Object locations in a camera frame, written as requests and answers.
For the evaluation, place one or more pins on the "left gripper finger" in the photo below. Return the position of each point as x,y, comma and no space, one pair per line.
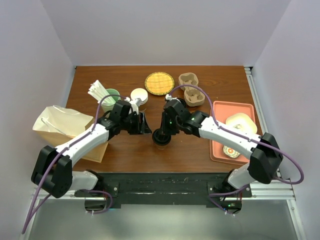
144,121
145,130

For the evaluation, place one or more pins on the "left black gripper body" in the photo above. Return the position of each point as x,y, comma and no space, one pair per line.
131,123

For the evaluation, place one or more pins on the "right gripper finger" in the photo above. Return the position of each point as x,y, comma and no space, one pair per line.
162,128
170,131

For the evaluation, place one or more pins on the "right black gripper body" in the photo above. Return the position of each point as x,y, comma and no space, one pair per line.
172,123

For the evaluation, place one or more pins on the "black coffee cup lid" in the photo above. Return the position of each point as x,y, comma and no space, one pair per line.
160,138

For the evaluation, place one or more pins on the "brown paper coffee cup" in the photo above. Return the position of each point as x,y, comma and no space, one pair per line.
161,146

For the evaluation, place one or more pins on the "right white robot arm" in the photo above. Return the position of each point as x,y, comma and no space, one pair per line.
261,151

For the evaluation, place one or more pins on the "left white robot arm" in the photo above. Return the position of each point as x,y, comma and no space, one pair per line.
53,171

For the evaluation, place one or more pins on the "green straw holder cup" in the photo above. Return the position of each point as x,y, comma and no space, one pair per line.
109,102

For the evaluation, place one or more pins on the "stack of black lids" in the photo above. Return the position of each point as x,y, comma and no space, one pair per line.
182,101

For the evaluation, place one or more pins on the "cardboard cup carrier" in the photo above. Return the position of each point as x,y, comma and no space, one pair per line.
192,96

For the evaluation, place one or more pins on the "stack of paper cups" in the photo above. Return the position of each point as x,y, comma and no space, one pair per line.
142,94

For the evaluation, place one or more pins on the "white wrapped straws bundle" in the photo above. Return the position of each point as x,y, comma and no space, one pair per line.
97,91

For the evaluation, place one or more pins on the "yellow woven coaster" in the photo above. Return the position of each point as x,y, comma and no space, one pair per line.
159,83

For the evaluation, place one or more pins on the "pink plastic tray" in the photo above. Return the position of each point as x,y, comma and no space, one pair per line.
223,110

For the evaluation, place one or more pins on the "white square bowl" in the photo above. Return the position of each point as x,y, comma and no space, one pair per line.
242,122

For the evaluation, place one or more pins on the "floral patterned small dish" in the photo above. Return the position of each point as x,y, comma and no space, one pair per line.
229,152

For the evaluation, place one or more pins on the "brown paper bag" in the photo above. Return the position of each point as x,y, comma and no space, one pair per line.
65,127

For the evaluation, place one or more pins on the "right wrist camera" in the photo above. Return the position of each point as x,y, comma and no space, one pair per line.
168,98

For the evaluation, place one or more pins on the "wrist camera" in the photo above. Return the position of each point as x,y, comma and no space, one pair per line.
134,104
168,98

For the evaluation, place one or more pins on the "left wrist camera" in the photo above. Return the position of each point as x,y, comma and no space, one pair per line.
134,104

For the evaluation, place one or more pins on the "aluminium frame rail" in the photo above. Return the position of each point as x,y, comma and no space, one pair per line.
260,192

